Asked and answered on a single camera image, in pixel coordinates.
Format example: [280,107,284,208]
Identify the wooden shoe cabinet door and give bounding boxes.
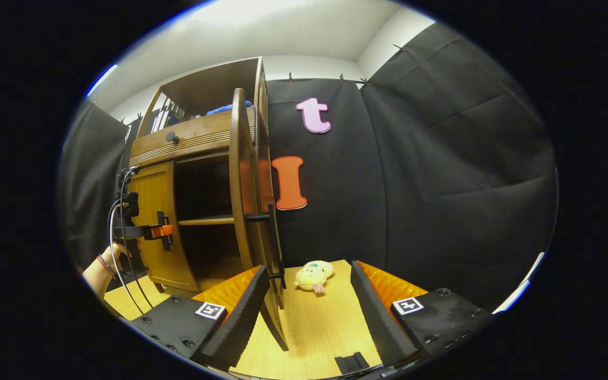
[229,88,290,352]
[127,161,200,292]

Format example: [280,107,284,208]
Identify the blue folded towel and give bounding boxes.
[206,101,253,117]

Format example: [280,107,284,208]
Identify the black backdrop cloth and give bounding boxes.
[59,24,558,312]

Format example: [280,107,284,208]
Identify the wooden double-door shoe cabinet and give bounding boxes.
[127,57,283,293]

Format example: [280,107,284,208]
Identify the red wrist bracelet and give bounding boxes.
[97,254,117,279]

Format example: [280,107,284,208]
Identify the wooden ribbed cabinet drawer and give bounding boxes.
[129,108,257,168]

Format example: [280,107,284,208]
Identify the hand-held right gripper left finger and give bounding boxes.
[132,265,270,370]

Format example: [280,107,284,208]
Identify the white cable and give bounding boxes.
[108,168,146,316]

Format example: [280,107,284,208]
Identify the black cable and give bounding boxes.
[118,169,154,309]

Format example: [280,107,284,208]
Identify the small black bracket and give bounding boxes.
[335,351,371,375]

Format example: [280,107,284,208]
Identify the wooden inner cabinet shelf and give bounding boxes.
[178,214,236,226]

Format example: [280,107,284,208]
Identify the ceiling light strip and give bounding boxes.
[87,63,118,98]

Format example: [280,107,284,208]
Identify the yellow plush toy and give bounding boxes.
[293,260,335,294]

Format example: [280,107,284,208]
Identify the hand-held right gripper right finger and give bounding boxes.
[350,261,495,367]

